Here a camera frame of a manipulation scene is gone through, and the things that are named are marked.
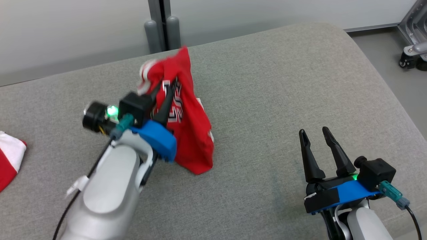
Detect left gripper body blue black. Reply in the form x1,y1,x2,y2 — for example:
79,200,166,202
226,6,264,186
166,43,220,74
82,102,177,163

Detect red shorts with white stripe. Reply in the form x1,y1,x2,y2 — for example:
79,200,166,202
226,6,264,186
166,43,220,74
0,131,27,193

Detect left arm black cable teal plug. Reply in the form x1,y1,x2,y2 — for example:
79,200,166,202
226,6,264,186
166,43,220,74
52,113,134,240

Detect grey partition post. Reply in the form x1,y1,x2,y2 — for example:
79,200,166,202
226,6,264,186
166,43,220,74
144,0,181,54

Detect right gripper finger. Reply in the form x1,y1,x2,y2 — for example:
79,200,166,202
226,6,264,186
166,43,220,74
299,129,326,183
322,127,357,177

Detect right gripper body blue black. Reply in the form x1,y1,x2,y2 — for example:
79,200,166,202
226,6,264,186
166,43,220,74
304,174,384,214

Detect grey metal frame with caster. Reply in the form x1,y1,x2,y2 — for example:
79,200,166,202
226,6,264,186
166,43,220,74
398,0,427,71

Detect red jersey with number 23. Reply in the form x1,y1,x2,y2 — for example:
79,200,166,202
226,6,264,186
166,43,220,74
137,46,215,175

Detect arm black cable teal plug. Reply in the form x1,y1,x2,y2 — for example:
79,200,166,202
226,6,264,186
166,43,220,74
379,181,423,240
52,113,134,240

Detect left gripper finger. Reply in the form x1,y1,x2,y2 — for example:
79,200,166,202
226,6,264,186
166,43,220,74
148,82,163,102
155,78,178,127

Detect right arm black cable teal plug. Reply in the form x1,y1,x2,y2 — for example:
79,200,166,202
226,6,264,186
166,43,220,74
379,181,423,240

